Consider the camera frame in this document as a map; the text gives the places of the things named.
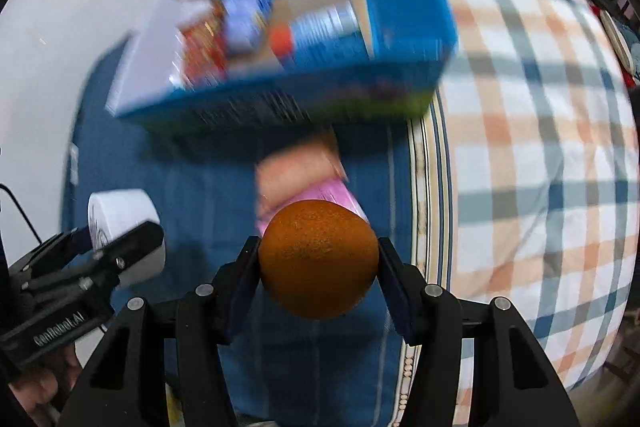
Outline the blue cardboard box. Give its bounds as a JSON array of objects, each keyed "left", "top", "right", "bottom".
[{"left": 105, "top": 0, "right": 460, "bottom": 134}]

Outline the red snack packet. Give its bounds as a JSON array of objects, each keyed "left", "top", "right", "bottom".
[{"left": 175, "top": 2, "right": 231, "bottom": 90}]

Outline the person's left hand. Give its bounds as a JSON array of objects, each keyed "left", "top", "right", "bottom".
[{"left": 8, "top": 341, "right": 84, "bottom": 427}]

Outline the blue bed sheet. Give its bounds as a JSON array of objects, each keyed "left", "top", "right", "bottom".
[{"left": 61, "top": 38, "right": 416, "bottom": 427}]

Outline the pink packet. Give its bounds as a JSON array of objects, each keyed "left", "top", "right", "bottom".
[{"left": 254, "top": 130, "right": 372, "bottom": 238}]

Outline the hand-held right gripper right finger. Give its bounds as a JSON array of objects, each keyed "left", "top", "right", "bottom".
[{"left": 376, "top": 237, "right": 581, "bottom": 427}]

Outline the plaid blanket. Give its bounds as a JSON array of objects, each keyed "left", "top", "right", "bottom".
[{"left": 400, "top": 0, "right": 640, "bottom": 427}]

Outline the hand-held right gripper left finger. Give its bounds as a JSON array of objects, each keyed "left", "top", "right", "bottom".
[{"left": 59, "top": 236, "right": 262, "bottom": 427}]

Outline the white tape roll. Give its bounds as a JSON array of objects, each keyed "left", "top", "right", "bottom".
[{"left": 87, "top": 189, "right": 167, "bottom": 288}]

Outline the blue white bottle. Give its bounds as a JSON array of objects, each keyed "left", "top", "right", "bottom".
[{"left": 270, "top": 0, "right": 376, "bottom": 62}]

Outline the black cable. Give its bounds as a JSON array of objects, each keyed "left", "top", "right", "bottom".
[{"left": 0, "top": 184, "right": 44, "bottom": 246}]

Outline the orange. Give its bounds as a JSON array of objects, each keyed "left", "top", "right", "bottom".
[{"left": 258, "top": 200, "right": 380, "bottom": 321}]

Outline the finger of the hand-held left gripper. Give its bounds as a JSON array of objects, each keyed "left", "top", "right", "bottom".
[{"left": 20, "top": 221, "right": 166, "bottom": 308}]

